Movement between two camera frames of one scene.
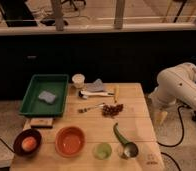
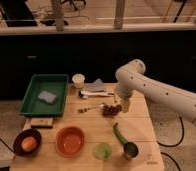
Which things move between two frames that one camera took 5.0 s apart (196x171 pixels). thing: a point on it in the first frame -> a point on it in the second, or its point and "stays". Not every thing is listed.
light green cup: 102,151 stays
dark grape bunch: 111,111 stays
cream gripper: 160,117 -> 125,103
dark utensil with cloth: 84,94 stays
